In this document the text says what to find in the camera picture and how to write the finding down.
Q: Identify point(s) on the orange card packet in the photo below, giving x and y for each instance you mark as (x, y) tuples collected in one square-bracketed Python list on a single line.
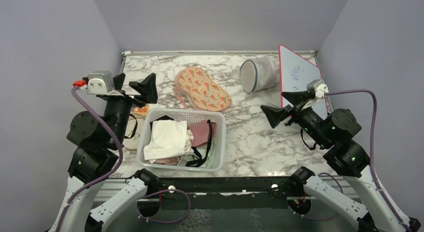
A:
[(142, 111)]

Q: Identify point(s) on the white plastic laundry basket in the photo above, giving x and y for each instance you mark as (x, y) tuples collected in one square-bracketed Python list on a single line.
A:
[(191, 117)]

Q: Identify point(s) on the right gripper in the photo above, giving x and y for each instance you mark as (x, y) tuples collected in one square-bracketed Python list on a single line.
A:
[(294, 98)]

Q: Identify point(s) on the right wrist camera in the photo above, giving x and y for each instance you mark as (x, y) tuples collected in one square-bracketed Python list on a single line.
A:
[(317, 88)]

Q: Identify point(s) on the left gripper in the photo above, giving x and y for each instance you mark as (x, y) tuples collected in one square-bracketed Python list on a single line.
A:
[(147, 88)]

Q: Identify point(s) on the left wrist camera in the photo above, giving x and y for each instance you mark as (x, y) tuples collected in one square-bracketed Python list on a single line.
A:
[(97, 83)]

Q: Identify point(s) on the pink framed whiteboard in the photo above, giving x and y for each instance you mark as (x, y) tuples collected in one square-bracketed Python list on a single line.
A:
[(296, 71)]

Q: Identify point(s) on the white cloth garment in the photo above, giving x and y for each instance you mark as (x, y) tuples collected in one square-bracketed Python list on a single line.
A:
[(170, 141)]

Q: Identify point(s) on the pink black bra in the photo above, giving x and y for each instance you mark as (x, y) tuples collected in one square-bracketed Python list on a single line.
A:
[(202, 145)]

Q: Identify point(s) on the white mesh laundry bag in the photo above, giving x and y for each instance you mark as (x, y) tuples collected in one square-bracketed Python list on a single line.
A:
[(258, 74)]

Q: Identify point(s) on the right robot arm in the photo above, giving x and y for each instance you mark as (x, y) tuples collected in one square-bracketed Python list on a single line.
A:
[(376, 211)]

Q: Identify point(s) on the black front mounting rail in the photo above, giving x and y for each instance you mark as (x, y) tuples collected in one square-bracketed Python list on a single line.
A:
[(226, 193)]

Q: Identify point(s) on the floral tulip pattern pouch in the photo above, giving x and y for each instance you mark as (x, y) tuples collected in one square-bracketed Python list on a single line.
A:
[(196, 85)]

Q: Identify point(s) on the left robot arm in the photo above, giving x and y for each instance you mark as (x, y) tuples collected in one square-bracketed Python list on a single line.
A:
[(98, 133)]

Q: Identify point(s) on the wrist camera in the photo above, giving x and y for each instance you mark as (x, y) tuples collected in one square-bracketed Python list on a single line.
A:
[(97, 83), (317, 88)]

